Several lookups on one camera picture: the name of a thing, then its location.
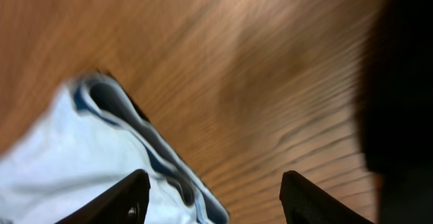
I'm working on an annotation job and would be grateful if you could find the black t-shirt pile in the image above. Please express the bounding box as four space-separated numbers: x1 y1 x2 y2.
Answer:
357 0 432 223

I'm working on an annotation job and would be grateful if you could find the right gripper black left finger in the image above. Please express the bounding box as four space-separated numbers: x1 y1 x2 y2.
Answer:
58 169 150 224

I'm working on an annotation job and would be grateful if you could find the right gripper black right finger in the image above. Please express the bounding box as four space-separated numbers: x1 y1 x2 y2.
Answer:
279 171 373 224

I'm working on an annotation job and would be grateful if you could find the light blue printed t-shirt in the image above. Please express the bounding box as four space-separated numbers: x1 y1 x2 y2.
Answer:
1 72 229 224

